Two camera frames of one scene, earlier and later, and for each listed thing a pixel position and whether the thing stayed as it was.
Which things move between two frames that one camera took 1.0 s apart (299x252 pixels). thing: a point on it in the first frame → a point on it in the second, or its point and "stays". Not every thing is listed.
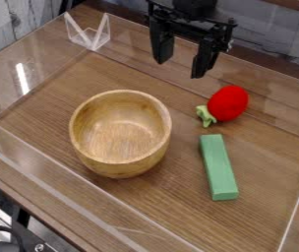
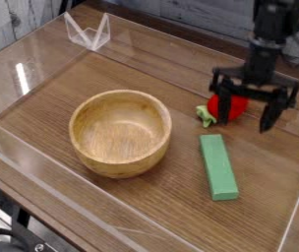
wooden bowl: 118,129 stays
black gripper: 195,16 → 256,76
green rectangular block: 220,181 stays
